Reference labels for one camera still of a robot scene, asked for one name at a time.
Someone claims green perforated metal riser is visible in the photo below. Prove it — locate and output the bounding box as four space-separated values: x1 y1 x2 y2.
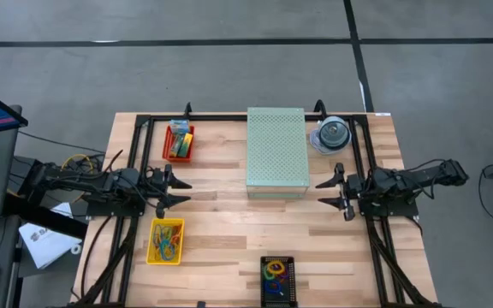
246 106 311 200

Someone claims yellow plastic bin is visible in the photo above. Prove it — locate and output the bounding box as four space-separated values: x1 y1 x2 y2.
146 217 186 266

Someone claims white printed paper sheet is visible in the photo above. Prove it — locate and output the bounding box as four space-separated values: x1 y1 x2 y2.
18 202 83 270

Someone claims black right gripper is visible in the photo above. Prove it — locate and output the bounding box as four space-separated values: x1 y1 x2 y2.
315 163 365 210

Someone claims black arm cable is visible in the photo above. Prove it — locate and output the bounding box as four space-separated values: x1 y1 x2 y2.
404 157 448 201
100 148 175 207

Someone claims yellow green crayon box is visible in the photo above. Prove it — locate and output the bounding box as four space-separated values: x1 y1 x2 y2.
178 132 194 158
169 133 184 158

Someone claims thin black cable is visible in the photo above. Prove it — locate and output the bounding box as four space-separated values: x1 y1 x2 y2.
17 131 106 156

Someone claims yellow cable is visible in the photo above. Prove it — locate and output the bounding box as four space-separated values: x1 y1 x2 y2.
60 152 97 204

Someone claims blue coil wrist band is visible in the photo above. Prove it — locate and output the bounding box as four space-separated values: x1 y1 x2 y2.
264 280 284 296

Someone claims thin orange rubber band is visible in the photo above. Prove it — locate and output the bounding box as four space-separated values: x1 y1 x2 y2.
167 225 183 246

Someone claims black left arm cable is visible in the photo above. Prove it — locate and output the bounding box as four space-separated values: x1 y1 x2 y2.
100 148 175 207

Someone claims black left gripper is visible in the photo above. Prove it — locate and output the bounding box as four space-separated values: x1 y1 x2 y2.
146 163 193 209

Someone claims black slotted plastic basket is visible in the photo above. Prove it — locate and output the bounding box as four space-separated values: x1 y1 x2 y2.
259 255 298 308

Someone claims orange coil wrist band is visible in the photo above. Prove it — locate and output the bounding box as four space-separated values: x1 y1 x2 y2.
266 259 287 276

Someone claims disc spindle with clear cover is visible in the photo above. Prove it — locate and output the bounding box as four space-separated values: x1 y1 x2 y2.
309 115 353 156

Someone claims black desk leg bar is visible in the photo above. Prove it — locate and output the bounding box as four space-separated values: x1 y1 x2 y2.
2 192 89 240

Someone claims blue rubber band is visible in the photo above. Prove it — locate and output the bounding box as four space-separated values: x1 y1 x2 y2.
159 237 177 262

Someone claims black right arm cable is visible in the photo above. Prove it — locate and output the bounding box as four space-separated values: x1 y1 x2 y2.
404 157 448 201

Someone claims red plastic basket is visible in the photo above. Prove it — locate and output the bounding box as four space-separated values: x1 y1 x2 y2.
162 123 195 163

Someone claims thick black cable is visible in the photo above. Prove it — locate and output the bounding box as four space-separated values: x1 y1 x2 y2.
79 216 113 300

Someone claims black electronics box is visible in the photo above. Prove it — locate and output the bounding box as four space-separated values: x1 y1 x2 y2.
14 156 54 202

